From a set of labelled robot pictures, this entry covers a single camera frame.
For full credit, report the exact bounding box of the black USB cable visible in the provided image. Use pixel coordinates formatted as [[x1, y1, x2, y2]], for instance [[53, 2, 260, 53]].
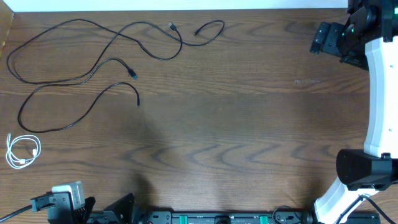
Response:
[[16, 57, 141, 134], [6, 18, 226, 85]]

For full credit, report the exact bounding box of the white USB cable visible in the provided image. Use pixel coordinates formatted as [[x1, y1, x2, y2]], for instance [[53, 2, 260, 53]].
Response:
[[5, 133, 42, 170]]

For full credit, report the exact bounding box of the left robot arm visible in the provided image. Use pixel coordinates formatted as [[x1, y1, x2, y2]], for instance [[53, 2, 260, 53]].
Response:
[[47, 193, 147, 224]]

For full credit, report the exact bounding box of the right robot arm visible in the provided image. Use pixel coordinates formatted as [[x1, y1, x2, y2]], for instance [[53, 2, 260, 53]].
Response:
[[301, 0, 397, 223]]

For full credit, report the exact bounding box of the black right camera cable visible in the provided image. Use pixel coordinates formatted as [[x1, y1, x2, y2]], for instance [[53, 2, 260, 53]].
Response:
[[335, 194, 392, 224]]

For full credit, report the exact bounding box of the black camera cable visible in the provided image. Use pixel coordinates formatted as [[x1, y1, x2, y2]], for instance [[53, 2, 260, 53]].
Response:
[[0, 203, 34, 222], [335, 194, 392, 224]]

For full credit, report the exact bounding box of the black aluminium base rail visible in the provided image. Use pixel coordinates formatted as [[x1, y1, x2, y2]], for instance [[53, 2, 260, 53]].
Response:
[[86, 210, 381, 224]]

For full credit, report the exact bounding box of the black left camera cable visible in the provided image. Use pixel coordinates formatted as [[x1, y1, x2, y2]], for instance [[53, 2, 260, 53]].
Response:
[[0, 203, 34, 222]]

